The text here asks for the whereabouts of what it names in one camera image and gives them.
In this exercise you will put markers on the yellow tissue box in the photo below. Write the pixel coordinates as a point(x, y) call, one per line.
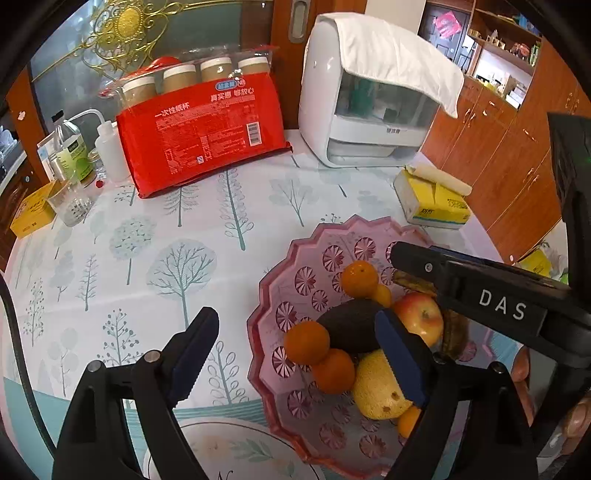
point(434, 207)

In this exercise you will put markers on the red yellow apple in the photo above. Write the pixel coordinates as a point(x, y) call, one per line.
point(418, 318)

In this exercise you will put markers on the person's right hand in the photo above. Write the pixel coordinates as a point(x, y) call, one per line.
point(579, 420)

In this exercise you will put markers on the pink glass fruit bowl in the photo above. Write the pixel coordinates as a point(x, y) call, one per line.
point(295, 281)

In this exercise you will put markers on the dark green avocado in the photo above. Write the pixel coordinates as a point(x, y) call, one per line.
point(346, 325)

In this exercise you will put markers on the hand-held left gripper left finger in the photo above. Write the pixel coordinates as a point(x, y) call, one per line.
point(189, 364)

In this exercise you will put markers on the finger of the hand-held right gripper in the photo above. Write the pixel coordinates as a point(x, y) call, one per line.
point(415, 261)
point(448, 251)

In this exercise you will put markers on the wooden wall cabinet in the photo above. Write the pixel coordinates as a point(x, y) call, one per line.
point(508, 161)

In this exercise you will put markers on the clear glass cup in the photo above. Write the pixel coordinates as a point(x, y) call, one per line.
point(74, 207)

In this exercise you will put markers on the yellow pear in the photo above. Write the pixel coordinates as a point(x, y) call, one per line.
point(374, 387)

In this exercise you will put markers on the white squeeze bottle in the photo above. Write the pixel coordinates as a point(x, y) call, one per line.
point(111, 157)

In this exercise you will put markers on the flat yellow cardboard box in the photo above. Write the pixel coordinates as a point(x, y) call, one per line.
point(32, 212)

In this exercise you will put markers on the orange tangerine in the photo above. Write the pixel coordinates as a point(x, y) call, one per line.
point(383, 296)
point(334, 371)
point(359, 278)
point(307, 341)
point(408, 421)

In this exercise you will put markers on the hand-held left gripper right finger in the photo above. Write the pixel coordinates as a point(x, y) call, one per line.
point(401, 360)

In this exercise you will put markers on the white countertop appliance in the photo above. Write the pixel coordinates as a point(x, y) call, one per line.
point(318, 92)

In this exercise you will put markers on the wooden display cabinet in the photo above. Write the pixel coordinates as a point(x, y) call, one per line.
point(21, 115)

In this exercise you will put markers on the small yellow packet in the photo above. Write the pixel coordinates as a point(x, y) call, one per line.
point(535, 263)

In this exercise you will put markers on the clear glass bottle green label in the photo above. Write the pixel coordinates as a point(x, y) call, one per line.
point(74, 157)

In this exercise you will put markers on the red paper cup package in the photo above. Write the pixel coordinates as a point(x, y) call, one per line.
point(198, 143)

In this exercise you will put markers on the red paper ornament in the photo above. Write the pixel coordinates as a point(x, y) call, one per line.
point(445, 22)

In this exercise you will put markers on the white cloth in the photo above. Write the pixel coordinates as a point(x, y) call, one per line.
point(397, 55)

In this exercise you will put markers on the gold ornament glass door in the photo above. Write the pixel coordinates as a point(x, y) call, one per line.
point(129, 27)

